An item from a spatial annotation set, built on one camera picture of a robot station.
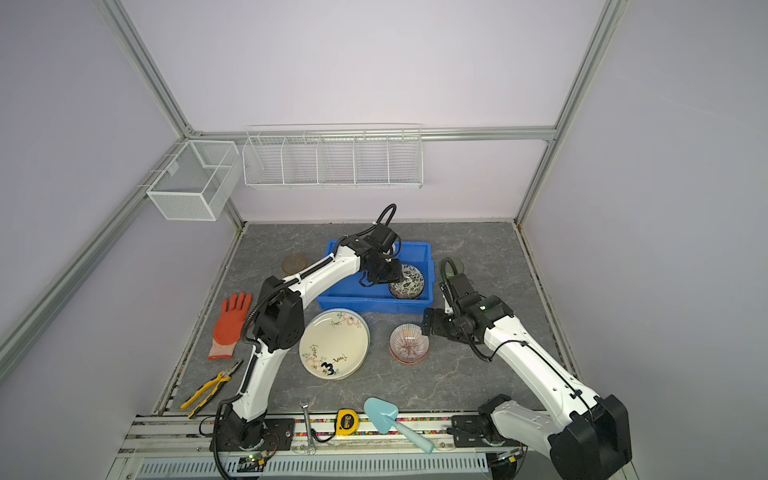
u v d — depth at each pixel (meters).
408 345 0.87
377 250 0.75
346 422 0.74
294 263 1.12
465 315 0.55
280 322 0.57
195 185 0.98
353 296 0.87
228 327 0.93
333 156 0.99
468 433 0.71
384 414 0.77
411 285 0.96
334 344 0.88
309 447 0.72
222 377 0.83
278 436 0.73
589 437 0.38
